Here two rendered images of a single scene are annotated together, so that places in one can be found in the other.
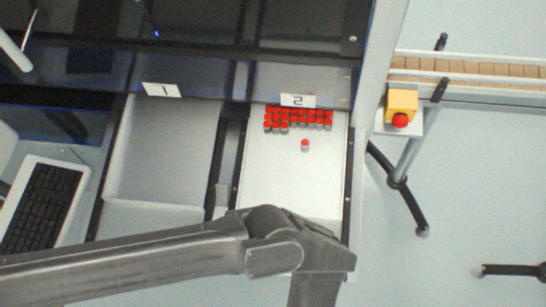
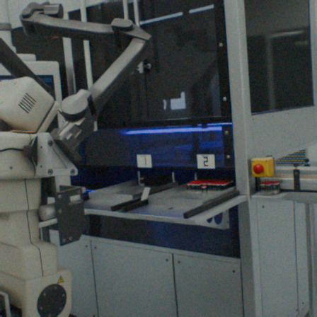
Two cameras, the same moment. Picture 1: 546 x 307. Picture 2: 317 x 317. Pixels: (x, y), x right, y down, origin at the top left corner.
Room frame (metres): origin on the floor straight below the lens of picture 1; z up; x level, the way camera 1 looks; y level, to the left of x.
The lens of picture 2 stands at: (-1.19, -0.69, 1.27)
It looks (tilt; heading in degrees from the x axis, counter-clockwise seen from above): 6 degrees down; 25
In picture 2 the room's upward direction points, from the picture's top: 5 degrees counter-clockwise
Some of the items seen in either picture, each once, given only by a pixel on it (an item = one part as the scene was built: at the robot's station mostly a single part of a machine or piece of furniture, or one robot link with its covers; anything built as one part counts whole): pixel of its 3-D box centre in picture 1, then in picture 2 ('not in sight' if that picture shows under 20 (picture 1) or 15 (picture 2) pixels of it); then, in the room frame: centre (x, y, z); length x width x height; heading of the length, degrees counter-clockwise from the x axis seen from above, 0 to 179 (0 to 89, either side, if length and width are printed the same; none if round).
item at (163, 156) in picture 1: (166, 142); (134, 189); (0.60, 0.28, 0.90); 0.34 x 0.26 x 0.04; 168
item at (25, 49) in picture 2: not in sight; (37, 76); (0.85, 0.97, 1.51); 0.49 x 0.01 x 0.59; 78
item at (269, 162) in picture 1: (294, 153); (197, 193); (0.52, -0.06, 0.90); 0.34 x 0.26 x 0.04; 168
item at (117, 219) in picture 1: (227, 176); (155, 201); (0.49, 0.13, 0.87); 0.70 x 0.48 x 0.02; 78
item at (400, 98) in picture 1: (400, 103); (263, 166); (0.59, -0.32, 1.00); 0.08 x 0.07 x 0.07; 168
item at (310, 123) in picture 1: (297, 122); (207, 187); (0.61, -0.07, 0.91); 0.18 x 0.02 x 0.05; 78
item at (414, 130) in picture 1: (397, 112); (272, 194); (0.63, -0.35, 0.87); 0.14 x 0.13 x 0.02; 168
